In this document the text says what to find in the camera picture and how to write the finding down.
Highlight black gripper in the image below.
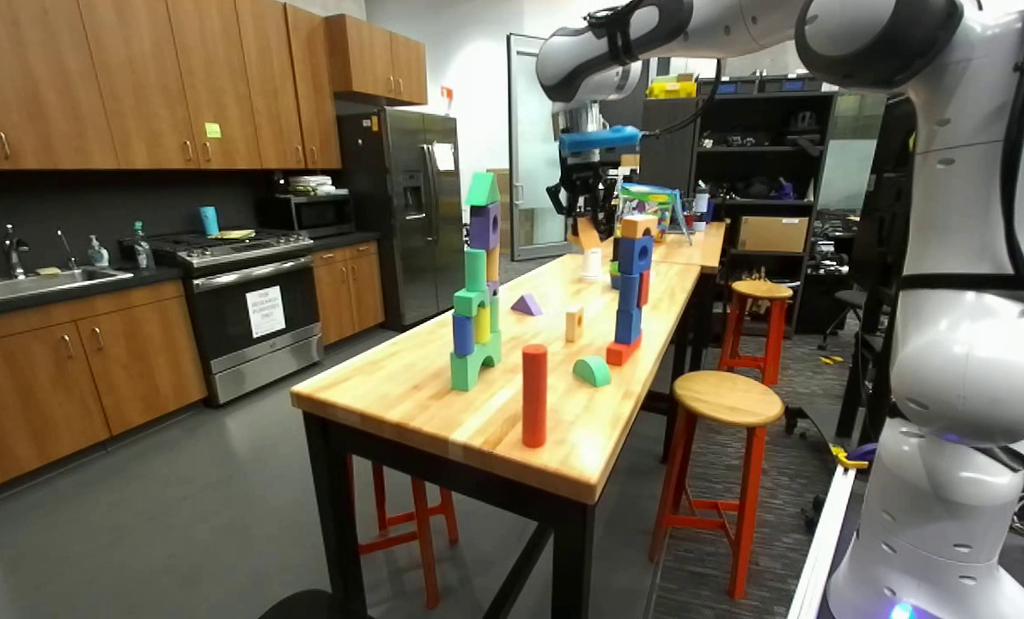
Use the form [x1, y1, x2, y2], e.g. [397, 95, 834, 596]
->
[545, 151, 633, 246]

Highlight yellow wooden block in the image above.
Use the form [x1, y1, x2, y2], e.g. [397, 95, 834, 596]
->
[574, 215, 610, 255]

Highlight large natural wooden block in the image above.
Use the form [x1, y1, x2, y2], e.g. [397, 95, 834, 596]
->
[614, 213, 665, 245]

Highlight blue block with hole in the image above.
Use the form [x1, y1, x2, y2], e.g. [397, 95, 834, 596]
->
[614, 234, 657, 278]

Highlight purple block with hole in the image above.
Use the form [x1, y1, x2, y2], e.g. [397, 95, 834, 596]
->
[467, 202, 506, 251]

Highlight green triangle block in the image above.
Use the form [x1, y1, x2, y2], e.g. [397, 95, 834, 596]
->
[463, 167, 506, 209]

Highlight blue tall block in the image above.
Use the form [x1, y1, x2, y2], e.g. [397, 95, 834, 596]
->
[613, 271, 646, 348]

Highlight red flat base block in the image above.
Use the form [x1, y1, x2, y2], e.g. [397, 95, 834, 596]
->
[602, 340, 644, 371]

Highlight green flat block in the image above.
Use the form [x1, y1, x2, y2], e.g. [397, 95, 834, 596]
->
[451, 285, 492, 318]

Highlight green half-round block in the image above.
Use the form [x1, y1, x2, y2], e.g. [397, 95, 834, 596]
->
[572, 350, 614, 388]

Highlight orange-red cylinder block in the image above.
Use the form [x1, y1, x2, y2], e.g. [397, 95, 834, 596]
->
[519, 340, 553, 449]

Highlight green arch block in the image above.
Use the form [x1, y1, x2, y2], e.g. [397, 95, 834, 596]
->
[446, 328, 506, 395]

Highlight glass door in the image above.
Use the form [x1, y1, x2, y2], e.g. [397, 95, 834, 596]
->
[506, 32, 582, 263]

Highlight yellow box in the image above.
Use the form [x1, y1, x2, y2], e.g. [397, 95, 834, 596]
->
[646, 76, 700, 101]

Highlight stainless steel fridge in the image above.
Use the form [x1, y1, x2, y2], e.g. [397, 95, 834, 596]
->
[337, 101, 467, 334]

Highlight black shelving unit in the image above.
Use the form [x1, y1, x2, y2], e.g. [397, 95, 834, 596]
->
[695, 76, 838, 220]

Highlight cardboard box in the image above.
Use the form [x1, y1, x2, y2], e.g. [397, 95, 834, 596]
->
[737, 213, 816, 256]

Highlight wooden stool orange legs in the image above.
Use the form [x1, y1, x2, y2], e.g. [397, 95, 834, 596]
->
[646, 366, 788, 605]
[716, 273, 796, 390]

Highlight wooden base cabinet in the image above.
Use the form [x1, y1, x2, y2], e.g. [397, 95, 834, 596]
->
[0, 278, 211, 495]
[311, 236, 388, 348]

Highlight white bowl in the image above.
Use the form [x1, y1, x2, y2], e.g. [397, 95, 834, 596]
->
[283, 170, 344, 198]

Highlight black microwave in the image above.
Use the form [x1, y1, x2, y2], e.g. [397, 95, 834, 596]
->
[263, 184, 354, 236]

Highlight black equipment rack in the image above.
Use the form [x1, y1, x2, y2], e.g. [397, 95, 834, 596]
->
[834, 89, 920, 442]

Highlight paper on oven door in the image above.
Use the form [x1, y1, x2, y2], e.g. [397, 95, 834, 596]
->
[244, 280, 289, 340]

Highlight stainless steel oven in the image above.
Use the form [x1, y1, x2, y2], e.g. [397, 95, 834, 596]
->
[147, 228, 327, 406]

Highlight wooden table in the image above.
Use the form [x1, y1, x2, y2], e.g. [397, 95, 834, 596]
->
[299, 408, 711, 619]

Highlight clear bottle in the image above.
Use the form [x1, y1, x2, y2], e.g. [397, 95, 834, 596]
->
[132, 215, 154, 271]

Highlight soap bottle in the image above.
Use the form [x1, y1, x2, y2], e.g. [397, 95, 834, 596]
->
[84, 230, 115, 271]

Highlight steel kitchen sink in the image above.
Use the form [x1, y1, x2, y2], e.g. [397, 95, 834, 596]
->
[0, 263, 133, 307]

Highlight kitchen faucet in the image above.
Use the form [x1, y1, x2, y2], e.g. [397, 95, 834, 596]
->
[0, 220, 27, 280]

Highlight blue wrist camera bracket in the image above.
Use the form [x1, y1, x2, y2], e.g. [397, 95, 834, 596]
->
[556, 122, 646, 162]

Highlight wooden wall cabinet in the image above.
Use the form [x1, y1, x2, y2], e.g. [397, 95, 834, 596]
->
[325, 10, 431, 111]

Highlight wooden wall cabinets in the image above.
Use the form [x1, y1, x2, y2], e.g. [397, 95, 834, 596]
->
[0, 0, 344, 170]

